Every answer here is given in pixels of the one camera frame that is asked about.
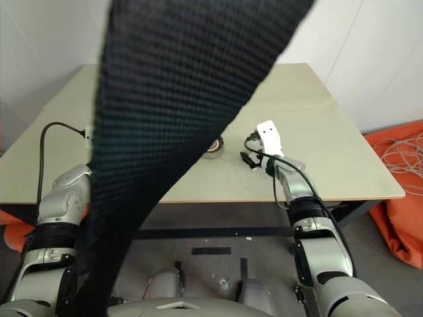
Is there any silver right robot leg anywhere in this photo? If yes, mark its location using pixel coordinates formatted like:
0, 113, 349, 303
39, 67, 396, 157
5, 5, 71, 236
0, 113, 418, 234
236, 277, 277, 317

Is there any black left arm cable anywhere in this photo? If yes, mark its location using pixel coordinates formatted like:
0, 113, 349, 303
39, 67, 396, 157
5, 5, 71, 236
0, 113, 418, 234
38, 122, 88, 205

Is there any black metal table frame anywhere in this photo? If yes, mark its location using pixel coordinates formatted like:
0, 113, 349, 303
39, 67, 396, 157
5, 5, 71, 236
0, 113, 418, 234
0, 197, 386, 240

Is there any black woven strap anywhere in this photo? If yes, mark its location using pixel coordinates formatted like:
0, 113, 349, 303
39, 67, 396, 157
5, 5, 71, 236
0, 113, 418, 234
74, 0, 315, 317

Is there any silver robot torso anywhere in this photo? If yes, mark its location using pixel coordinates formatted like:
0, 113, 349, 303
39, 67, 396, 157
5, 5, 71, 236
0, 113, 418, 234
105, 296, 252, 317

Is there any silver left robot leg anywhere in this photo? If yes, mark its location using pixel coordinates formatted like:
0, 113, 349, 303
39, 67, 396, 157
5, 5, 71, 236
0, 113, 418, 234
147, 267, 186, 302

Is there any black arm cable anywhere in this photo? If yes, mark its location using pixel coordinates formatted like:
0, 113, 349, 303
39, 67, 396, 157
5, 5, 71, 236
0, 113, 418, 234
38, 122, 88, 205
243, 138, 356, 278

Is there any long black floor tape strip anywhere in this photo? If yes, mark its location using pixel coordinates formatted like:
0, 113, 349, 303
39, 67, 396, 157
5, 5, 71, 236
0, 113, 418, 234
192, 246, 231, 256

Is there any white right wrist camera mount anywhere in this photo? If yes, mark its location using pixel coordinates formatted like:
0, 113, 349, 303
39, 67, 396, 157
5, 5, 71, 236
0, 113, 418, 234
246, 120, 286, 170

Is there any white cable bundle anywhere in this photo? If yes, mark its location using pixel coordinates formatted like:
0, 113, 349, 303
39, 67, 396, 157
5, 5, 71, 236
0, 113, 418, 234
376, 133, 423, 195

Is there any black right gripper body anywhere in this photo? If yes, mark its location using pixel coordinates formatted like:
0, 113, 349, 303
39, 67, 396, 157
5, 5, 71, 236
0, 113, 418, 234
249, 145, 265, 170

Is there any short black floor tape strip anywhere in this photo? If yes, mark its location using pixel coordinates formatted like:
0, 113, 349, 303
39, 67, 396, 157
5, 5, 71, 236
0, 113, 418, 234
239, 258, 249, 289
174, 260, 184, 298

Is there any silver robot leg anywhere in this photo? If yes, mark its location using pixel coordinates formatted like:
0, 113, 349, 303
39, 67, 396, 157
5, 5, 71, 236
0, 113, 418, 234
236, 277, 277, 317
147, 267, 186, 302

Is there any roll of tape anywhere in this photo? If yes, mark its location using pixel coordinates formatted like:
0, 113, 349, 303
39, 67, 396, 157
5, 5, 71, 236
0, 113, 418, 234
202, 135, 226, 160

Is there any orange beanbag with white cables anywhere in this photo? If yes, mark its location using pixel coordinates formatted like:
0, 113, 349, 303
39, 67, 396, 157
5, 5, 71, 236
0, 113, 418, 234
363, 120, 423, 272

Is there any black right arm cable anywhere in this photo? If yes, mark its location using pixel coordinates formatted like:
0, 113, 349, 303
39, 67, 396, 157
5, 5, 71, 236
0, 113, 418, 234
243, 138, 356, 278

